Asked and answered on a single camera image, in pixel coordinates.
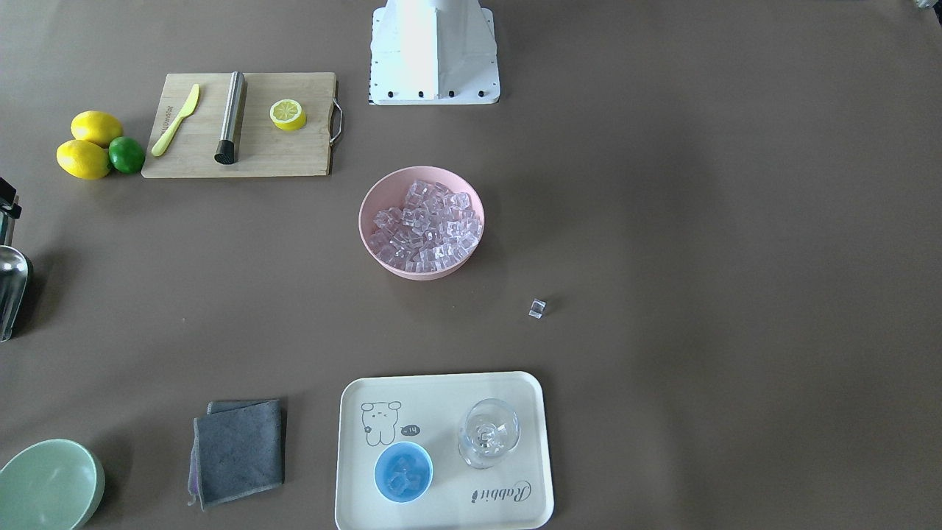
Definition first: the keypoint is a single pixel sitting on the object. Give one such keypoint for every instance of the wooden cutting board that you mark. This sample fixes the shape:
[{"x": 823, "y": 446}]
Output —
[{"x": 261, "y": 149}]

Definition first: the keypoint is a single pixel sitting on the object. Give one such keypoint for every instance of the yellow plastic knife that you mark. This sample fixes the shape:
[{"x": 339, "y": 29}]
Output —
[{"x": 187, "y": 109}]

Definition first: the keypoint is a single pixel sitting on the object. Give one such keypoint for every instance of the grey folded cloth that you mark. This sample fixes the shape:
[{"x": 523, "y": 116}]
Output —
[{"x": 237, "y": 451}]

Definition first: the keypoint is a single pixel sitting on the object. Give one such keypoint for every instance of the steel ice scoop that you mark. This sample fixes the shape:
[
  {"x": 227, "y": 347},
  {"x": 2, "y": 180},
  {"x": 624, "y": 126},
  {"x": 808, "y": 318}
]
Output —
[{"x": 15, "y": 275}]

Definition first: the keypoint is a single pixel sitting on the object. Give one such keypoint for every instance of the light blue cup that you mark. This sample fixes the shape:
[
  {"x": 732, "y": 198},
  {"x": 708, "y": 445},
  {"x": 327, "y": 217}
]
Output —
[{"x": 383, "y": 461}]

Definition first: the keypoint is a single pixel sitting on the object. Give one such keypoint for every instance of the half lemon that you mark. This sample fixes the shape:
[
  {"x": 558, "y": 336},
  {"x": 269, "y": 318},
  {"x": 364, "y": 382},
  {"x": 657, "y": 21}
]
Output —
[{"x": 287, "y": 115}]

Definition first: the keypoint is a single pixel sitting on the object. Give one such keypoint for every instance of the yellow lemon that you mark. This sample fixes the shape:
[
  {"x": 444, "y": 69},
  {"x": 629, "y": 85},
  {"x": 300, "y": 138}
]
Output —
[
  {"x": 97, "y": 127},
  {"x": 83, "y": 159}
]

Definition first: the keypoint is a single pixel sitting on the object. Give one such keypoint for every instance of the ice cubes in cup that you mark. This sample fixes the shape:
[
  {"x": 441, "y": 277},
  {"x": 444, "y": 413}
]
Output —
[{"x": 407, "y": 476}]

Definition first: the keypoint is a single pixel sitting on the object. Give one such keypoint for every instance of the pink bowl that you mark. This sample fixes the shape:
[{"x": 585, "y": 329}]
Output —
[{"x": 389, "y": 190}]

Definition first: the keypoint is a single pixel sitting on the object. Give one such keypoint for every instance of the green bowl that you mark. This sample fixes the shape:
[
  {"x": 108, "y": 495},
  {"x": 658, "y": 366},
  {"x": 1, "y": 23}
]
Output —
[{"x": 54, "y": 484}]

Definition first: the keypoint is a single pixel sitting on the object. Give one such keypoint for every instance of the stray clear ice cube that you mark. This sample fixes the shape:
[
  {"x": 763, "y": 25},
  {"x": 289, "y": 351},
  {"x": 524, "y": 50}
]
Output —
[{"x": 537, "y": 308}]

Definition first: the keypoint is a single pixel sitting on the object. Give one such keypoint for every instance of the steel muddler black tip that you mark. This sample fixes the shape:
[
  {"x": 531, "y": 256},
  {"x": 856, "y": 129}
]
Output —
[{"x": 227, "y": 147}]

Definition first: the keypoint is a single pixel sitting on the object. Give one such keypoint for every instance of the green lime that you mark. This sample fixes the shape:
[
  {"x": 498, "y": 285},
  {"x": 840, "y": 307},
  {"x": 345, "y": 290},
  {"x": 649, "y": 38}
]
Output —
[{"x": 126, "y": 155}]

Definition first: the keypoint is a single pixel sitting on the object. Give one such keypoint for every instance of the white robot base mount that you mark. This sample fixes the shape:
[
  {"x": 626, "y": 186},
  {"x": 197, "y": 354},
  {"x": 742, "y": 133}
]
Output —
[{"x": 433, "y": 53}]

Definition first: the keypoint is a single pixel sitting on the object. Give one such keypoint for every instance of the cream rabbit tray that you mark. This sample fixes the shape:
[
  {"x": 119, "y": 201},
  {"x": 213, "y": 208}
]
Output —
[{"x": 379, "y": 412}]

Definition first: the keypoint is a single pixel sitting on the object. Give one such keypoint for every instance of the clear ice cubes pile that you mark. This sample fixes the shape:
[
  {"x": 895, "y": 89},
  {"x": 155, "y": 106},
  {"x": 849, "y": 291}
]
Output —
[{"x": 431, "y": 230}]

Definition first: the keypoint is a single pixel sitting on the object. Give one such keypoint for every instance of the clear wine glass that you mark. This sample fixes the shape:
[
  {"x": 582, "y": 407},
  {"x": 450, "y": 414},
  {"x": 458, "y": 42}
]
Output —
[{"x": 489, "y": 432}]

